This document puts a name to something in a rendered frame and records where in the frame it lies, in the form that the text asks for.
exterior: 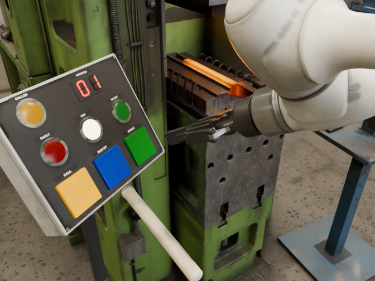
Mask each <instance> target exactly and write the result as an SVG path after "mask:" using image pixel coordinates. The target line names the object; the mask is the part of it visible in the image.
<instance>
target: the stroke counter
mask: <svg viewBox="0 0 375 281"><path fill-rule="evenodd" d="M91 77H94V78H95V80H96V82H94V83H92V82H91V80H90V78H91ZM88 80H89V81H90V83H91V84H92V87H93V89H94V90H96V91H98V90H100V88H101V86H100V84H99V83H98V82H97V78H96V77H95V76H93V75H92V76H89V79H88ZM80 82H83V84H84V86H85V87H83V88H80V87H79V85H78V84H79V83H80ZM96 83H97V84H98V85H99V88H98V89H95V87H94V84H96ZM76 85H77V86H78V88H79V90H80V89H81V90H80V92H81V94H82V96H85V97H86V96H88V95H89V93H90V92H89V90H88V88H86V84H85V82H84V81H82V80H80V81H78V82H77V84H76ZM85 88H86V89H87V91H88V94H86V95H84V94H83V92H82V90H83V89H85Z"/></svg>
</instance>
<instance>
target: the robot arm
mask: <svg viewBox="0 0 375 281"><path fill-rule="evenodd" d="M224 25H225V30H226V32H227V35H228V38H229V40H230V42H231V44H232V46H233V48H234V50H235V51H236V53H237V55H238V56H239V57H240V58H241V60H242V61H243V62H244V63H245V65H246V66H247V67H248V68H249V69H250V70H251V72H253V73H254V74H255V75H256V76H257V77H258V78H259V79H260V80H261V81H262V82H263V83H264V84H265V85H266V87H264V88H260V89H257V90H256V91H255V92H254V93H253V95H250V96H247V97H245V98H241V99H238V100H237V101H236V102H235V104H234V107H232V108H230V109H228V110H225V111H222V112H220V113H217V114H214V115H211V116H209V117H206V118H203V119H199V120H198V123H194V124H192V125H187V126H184V127H181V128H177V129H173V130H170V131H167V132H166V133H165V134H164V136H165V138H166V140H167V142H168V144H169V145H170V146H171V145H174V144H179V143H183V142H187V144H198V143H208V142H211V143H218V142H219V137H220V136H223V135H232V134H235V133H236V132H238V133H240V134H241V135H242V136H244V137H247V138H250V137H255V136H258V135H264V136H266V137H273V136H277V135H282V134H286V133H294V132H297V131H311V132H314V131H320V130H328V129H334V128H339V127H343V126H346V125H351V124H354V123H357V122H360V121H363V120H366V119H368V118H371V117H373V116H375V14H371V13H361V12H354V11H351V10H349V9H348V7H347V5H346V3H345V2H344V1H343V0H228V3H227V5H226V8H225V18H224Z"/></svg>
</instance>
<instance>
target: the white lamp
mask: <svg viewBox="0 0 375 281"><path fill-rule="evenodd" d="M83 132H84V134H85V136H86V137H87V138H89V139H97V138H98V137H99V136H100V126H99V124H98V123H97V122H96V121H94V120H92V119H88V120H86V121H85V122H84V124H83Z"/></svg>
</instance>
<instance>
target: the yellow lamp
mask: <svg viewBox="0 0 375 281"><path fill-rule="evenodd" d="M20 115H21V117H22V119H23V120H24V121H25V122H26V123H28V124H37V123H39V122H40V121H42V119H43V111H42V109H41V107H40V106H39V105H38V104H36V103H34V102H32V101H28V102H25V103H23V104H22V106H21V108H20Z"/></svg>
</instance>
